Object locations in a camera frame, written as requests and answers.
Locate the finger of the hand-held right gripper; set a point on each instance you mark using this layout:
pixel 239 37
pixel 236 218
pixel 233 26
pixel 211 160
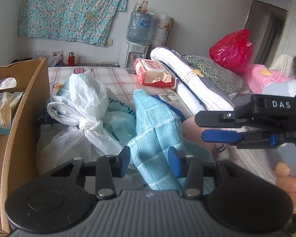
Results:
pixel 219 136
pixel 217 119

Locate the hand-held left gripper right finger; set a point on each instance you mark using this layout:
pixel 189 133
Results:
pixel 174 160

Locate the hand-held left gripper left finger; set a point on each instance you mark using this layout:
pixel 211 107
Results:
pixel 125 158

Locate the teal woven towel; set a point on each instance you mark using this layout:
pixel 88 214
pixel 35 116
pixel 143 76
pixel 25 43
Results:
pixel 153 138

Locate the brown cardboard box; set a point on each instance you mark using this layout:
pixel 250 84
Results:
pixel 22 153

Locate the pink and blue blanket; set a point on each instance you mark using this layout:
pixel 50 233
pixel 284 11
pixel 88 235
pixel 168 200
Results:
pixel 261 76

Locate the red plastic bag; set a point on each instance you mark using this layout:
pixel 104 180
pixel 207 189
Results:
pixel 231 51

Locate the grey and white quilt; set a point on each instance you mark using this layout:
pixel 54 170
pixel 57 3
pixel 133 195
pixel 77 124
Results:
pixel 177 61

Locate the white plastic bag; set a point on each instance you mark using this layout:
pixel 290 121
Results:
pixel 83 96

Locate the checkered printed bedsheet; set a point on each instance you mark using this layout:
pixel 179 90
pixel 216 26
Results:
pixel 118 76

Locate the pink wet wipes pack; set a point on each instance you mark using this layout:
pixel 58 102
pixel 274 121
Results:
pixel 150 71

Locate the rolled floral paper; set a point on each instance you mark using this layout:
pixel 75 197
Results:
pixel 162 32

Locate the white water dispenser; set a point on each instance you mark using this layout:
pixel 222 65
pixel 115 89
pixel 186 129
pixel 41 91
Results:
pixel 128 54

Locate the red thermos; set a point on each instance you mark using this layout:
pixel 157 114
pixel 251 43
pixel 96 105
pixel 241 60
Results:
pixel 71 59

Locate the clear plastic bag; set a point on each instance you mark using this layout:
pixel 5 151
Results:
pixel 56 59

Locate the blue water jug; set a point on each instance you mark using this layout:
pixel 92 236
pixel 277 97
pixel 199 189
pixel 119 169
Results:
pixel 139 27

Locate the teal tissue pack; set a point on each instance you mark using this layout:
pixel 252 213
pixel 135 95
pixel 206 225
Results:
pixel 2 113

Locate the pink bottle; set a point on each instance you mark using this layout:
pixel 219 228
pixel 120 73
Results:
pixel 144 6

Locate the clear bottle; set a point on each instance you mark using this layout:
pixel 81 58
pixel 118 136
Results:
pixel 137 7

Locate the brown door frame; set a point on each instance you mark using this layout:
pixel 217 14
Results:
pixel 251 17

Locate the wall socket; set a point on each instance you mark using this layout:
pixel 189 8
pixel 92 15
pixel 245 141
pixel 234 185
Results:
pixel 109 42

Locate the teal floral wall cloth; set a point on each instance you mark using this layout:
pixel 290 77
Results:
pixel 71 9

